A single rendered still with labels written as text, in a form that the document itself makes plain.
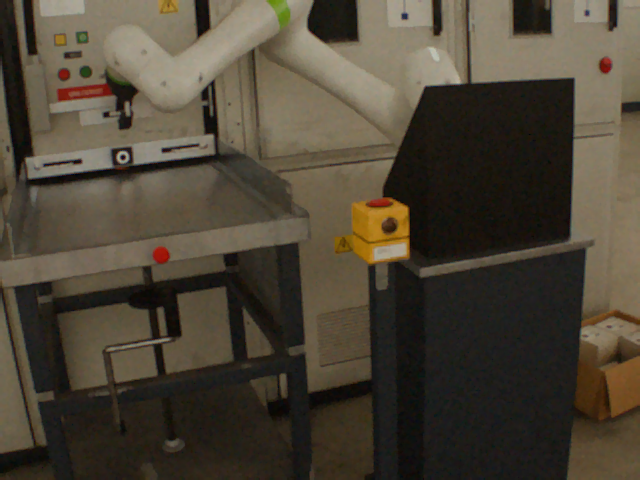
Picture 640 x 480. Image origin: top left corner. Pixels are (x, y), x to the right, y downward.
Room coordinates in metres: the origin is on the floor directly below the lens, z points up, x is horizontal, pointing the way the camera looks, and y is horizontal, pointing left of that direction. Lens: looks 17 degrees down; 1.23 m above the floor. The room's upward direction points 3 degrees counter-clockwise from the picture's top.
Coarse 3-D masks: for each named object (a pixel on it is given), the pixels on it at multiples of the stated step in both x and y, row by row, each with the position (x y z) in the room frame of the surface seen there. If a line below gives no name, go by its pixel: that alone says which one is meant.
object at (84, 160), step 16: (128, 144) 2.03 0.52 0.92; (144, 144) 2.04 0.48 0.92; (160, 144) 2.05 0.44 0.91; (176, 144) 2.07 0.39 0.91; (192, 144) 2.09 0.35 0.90; (208, 144) 2.10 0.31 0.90; (32, 160) 1.94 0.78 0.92; (48, 160) 1.95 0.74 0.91; (64, 160) 1.97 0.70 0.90; (80, 160) 1.98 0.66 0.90; (96, 160) 1.99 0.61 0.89; (144, 160) 2.04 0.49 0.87; (160, 160) 2.05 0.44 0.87; (32, 176) 1.93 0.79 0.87; (48, 176) 1.95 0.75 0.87
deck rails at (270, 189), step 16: (224, 144) 2.01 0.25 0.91; (224, 160) 2.02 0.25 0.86; (240, 160) 1.84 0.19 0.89; (256, 160) 1.70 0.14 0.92; (240, 176) 1.84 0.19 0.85; (256, 176) 1.69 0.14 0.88; (272, 176) 1.56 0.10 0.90; (16, 192) 1.53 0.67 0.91; (32, 192) 1.82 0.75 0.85; (256, 192) 1.65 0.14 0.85; (272, 192) 1.57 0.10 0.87; (16, 208) 1.47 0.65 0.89; (32, 208) 1.64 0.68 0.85; (272, 208) 1.49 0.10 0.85; (288, 208) 1.46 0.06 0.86; (16, 224) 1.41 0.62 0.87; (32, 224) 1.48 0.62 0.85; (16, 240) 1.35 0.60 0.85; (32, 240) 1.36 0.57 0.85; (16, 256) 1.26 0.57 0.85
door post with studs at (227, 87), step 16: (224, 0) 2.09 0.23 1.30; (224, 16) 2.09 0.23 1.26; (224, 80) 2.09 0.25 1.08; (224, 96) 2.09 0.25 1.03; (224, 112) 2.09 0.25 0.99; (240, 112) 2.10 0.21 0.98; (224, 128) 2.09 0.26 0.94; (240, 128) 2.10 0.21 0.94; (240, 144) 2.10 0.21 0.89; (256, 336) 2.10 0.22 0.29; (256, 352) 2.10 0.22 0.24; (256, 384) 2.09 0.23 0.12
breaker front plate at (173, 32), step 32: (96, 0) 2.02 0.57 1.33; (128, 0) 2.05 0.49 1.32; (192, 0) 2.11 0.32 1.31; (64, 32) 1.99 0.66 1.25; (96, 32) 2.02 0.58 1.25; (160, 32) 2.08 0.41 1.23; (192, 32) 2.11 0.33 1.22; (64, 64) 1.99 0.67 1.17; (96, 64) 2.02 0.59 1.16; (64, 128) 1.98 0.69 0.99; (96, 128) 2.01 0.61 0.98; (160, 128) 2.07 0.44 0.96; (192, 128) 2.10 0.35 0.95
